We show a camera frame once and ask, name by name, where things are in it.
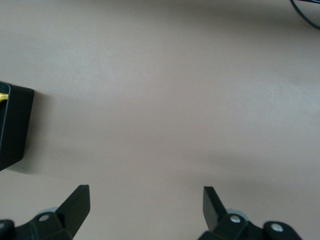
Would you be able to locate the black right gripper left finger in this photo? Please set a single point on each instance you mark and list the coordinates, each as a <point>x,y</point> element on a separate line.
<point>72,212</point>

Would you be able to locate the yellow banana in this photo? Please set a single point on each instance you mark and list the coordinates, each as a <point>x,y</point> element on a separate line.
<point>3,96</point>

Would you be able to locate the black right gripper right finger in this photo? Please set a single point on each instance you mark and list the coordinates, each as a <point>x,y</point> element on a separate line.
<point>212,212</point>

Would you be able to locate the black plastic box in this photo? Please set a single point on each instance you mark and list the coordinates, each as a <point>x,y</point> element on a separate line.
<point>15,125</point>

